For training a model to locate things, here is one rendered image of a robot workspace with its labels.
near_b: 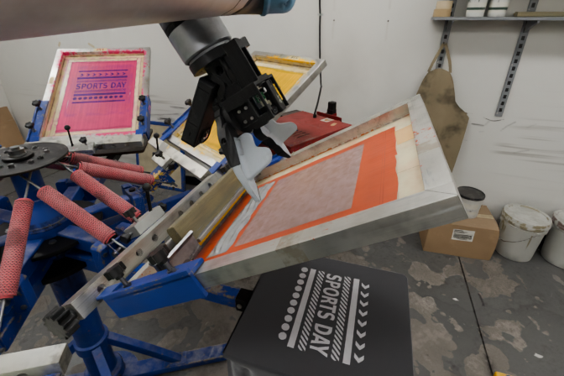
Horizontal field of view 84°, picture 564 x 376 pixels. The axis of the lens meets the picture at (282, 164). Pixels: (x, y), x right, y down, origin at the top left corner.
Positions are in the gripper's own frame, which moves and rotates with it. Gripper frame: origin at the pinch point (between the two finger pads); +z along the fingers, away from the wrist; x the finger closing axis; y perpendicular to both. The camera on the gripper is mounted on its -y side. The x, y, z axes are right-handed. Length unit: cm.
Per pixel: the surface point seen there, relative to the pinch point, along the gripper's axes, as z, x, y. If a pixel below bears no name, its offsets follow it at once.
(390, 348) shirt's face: 63, 20, -9
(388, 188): 14.4, 13.1, 12.1
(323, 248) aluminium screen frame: 13.0, -1.9, 2.3
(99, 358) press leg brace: 53, 21, -145
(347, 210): 14.4, 10.1, 4.1
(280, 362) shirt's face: 49, 7, -32
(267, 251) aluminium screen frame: 10.9, -1.6, -7.6
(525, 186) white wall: 160, 227, 62
